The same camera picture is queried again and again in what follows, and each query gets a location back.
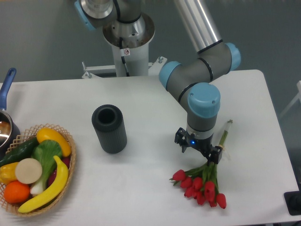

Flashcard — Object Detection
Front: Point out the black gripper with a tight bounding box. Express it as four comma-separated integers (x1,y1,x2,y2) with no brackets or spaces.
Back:
174,128,223,164

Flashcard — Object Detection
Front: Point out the red tulip bouquet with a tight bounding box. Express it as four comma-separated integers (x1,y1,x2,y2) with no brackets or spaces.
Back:
169,120,234,210

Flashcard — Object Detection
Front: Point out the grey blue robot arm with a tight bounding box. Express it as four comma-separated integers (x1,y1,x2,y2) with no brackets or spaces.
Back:
74,0,241,163

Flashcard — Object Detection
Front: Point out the dark grey ribbed vase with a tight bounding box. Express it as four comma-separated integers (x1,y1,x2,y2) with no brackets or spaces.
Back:
92,104,127,154

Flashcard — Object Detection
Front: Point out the black device at edge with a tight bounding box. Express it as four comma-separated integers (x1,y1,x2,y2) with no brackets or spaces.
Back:
284,191,301,216

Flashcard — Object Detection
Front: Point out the dark red vegetable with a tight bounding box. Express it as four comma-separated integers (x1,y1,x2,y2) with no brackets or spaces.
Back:
47,156,71,188

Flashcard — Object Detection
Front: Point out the yellow banana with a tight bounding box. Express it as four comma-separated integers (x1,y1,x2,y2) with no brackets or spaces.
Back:
18,155,69,214

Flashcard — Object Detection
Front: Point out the green bok choy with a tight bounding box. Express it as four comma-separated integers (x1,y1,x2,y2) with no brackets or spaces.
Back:
30,139,62,196

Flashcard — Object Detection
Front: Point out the beige round disc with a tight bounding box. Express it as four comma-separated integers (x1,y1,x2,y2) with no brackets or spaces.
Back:
15,158,42,184

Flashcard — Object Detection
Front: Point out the green cucumber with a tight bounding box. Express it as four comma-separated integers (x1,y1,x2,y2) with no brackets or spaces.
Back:
0,137,39,167

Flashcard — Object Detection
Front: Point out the orange fruit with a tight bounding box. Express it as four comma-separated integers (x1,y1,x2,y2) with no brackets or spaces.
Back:
3,181,30,203

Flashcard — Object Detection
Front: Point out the yellow bell pepper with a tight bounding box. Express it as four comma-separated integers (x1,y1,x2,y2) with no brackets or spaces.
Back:
0,162,19,185

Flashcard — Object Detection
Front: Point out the woven wicker basket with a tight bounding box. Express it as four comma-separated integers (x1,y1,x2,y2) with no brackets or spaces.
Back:
0,123,76,217

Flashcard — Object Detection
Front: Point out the white frame at right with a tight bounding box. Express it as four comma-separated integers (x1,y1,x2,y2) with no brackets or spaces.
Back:
279,81,301,118

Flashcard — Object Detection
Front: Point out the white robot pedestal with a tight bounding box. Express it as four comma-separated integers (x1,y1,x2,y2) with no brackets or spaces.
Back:
82,13,167,79

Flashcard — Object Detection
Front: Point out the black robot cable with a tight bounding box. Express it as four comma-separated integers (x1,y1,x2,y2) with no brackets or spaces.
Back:
119,37,130,77

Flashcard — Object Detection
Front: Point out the blue handled saucepan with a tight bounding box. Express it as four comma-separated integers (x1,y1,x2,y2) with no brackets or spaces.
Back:
0,68,20,159

